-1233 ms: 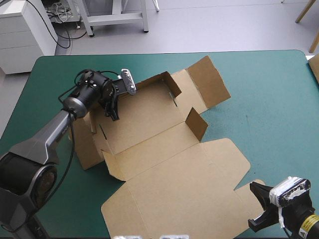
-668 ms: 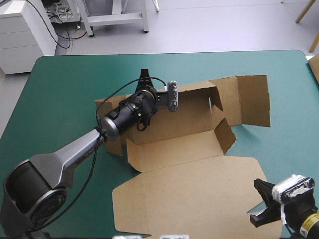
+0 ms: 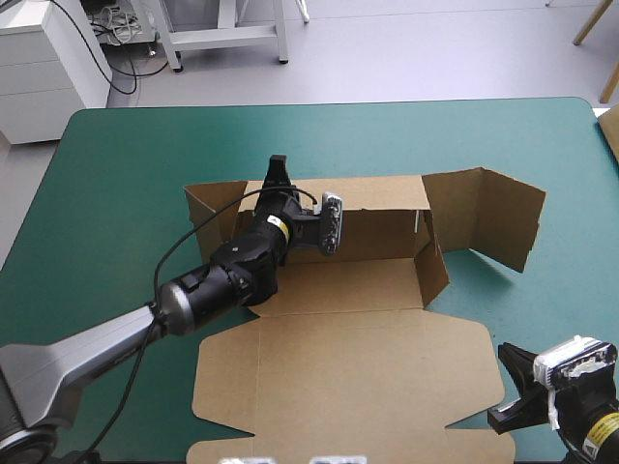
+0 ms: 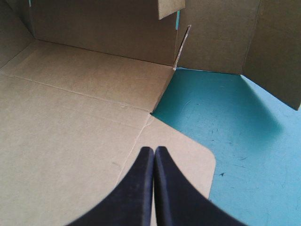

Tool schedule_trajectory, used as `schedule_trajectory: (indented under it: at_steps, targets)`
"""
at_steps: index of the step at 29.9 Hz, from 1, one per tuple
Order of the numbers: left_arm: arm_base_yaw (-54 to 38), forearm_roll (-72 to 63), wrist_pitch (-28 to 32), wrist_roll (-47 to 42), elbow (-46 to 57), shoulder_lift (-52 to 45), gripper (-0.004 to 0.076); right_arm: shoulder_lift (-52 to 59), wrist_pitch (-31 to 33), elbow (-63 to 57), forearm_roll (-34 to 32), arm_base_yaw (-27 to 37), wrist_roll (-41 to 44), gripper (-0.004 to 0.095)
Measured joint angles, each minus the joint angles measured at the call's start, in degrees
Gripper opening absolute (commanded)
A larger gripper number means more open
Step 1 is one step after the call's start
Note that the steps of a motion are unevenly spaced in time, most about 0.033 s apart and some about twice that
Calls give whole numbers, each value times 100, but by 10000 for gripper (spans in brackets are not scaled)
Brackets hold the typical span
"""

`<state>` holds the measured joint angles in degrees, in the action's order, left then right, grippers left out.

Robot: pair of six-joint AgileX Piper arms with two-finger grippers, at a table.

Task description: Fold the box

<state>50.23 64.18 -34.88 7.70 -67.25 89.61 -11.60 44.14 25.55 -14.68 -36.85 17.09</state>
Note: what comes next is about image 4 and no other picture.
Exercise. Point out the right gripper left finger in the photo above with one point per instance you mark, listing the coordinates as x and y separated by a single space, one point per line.
131 200

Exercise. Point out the brown cardboard box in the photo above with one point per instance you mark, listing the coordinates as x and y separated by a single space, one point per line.
77 101

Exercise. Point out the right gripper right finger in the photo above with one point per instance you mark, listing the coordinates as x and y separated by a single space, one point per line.
178 202

